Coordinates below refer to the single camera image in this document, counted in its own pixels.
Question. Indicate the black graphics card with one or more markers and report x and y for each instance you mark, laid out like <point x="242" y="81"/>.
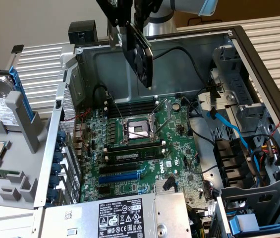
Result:
<point x="139" y="57"/>

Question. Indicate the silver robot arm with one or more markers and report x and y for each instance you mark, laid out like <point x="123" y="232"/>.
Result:
<point x="162" y="24"/>

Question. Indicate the black box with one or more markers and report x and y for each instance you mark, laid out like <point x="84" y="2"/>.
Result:
<point x="85" y="32"/>

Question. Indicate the open grey PC case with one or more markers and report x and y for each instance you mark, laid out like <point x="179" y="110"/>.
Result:
<point x="169" y="72"/>

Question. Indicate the silver locking lever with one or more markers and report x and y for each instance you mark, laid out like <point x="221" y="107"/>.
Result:
<point x="116" y="107"/>
<point x="137" y="133"/>

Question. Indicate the silver coin battery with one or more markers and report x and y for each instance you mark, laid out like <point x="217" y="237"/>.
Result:
<point x="175" y="106"/>

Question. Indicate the silver socket cover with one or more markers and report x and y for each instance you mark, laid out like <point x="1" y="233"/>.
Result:
<point x="165" y="116"/>

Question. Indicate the CPU socket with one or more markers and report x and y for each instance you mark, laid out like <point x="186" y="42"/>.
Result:
<point x="137" y="129"/>

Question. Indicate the blue card retainer clip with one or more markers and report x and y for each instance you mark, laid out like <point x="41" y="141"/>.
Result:
<point x="51" y="194"/>
<point x="56" y="168"/>
<point x="61" y="137"/>
<point x="58" y="157"/>
<point x="54" y="181"/>

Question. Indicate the green motherboard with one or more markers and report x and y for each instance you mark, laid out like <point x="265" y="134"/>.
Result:
<point x="177" y="148"/>

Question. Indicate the long black expansion slot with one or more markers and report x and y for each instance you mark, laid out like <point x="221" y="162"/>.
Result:
<point x="117" y="169"/>

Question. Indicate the blue expansion slot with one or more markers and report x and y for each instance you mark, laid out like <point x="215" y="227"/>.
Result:
<point x="117" y="178"/>

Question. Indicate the silver chipset heat sink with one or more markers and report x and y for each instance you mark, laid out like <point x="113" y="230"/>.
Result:
<point x="158" y="187"/>

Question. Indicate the short black expansion slot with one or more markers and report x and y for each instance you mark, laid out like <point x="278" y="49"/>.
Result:
<point x="103" y="190"/>

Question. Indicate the grey parts rack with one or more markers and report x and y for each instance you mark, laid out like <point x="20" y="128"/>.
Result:
<point x="18" y="161"/>

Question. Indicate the grey power supply unit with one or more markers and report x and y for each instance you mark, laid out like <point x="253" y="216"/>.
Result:
<point x="80" y="218"/>

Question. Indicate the grey disk bay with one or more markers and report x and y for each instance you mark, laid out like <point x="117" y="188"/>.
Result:
<point x="253" y="191"/>

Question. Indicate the blue disk carrier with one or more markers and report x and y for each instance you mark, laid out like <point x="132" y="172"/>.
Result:
<point x="236" y="226"/>

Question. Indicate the silver disk bay bracket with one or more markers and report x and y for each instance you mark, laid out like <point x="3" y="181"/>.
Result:
<point x="203" y="104"/>

